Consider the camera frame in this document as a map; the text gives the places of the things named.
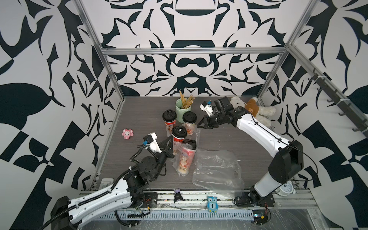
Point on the small purple figure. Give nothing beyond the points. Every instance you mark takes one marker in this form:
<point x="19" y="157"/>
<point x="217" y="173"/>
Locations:
<point x="178" y="196"/>

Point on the pale milk tea cup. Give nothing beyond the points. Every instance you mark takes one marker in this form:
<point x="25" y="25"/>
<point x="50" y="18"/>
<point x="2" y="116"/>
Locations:
<point x="189" y="119"/>

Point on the white alarm clock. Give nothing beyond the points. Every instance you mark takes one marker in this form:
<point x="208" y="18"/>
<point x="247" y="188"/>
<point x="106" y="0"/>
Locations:
<point x="286" y="189"/>

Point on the bundle of paper straws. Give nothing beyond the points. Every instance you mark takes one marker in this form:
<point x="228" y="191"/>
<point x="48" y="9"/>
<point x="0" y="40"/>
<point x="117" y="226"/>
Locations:
<point x="186" y="102"/>

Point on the blue owl figure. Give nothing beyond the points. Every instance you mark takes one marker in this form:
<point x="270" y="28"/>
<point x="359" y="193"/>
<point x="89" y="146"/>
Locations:
<point x="212" y="205"/>

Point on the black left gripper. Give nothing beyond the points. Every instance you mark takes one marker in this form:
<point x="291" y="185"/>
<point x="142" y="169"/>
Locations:
<point x="165" y="151"/>

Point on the clear plastic carrier bag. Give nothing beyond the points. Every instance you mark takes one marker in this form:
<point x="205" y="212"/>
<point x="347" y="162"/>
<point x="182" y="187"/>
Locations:
<point x="196" y="137"/>

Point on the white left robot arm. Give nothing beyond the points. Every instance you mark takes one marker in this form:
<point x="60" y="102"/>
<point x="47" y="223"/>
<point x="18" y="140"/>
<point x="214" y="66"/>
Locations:
<point x="127" y="191"/>

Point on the green straw holder cup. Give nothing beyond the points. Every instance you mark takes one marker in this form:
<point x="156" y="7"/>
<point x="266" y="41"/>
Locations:
<point x="180" y="111"/>

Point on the white teddy bear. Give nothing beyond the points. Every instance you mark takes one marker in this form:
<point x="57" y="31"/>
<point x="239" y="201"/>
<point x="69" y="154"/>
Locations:
<point x="261" y="113"/>

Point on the red milk tea cup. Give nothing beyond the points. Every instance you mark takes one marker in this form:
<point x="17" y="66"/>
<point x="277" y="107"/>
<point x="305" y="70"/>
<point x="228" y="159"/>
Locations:
<point x="179" y="133"/>
<point x="187" y="150"/>
<point x="169" y="116"/>

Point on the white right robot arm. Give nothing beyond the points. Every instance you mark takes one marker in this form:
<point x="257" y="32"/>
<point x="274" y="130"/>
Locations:
<point x="287" y="155"/>

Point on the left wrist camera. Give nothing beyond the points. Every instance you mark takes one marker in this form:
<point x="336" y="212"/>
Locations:
<point x="151" y="143"/>

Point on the pink plush toy figure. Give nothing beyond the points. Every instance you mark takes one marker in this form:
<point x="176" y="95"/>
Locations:
<point x="127" y="134"/>

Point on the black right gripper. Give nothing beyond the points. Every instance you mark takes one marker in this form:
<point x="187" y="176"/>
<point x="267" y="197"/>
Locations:
<point x="205" y="122"/>

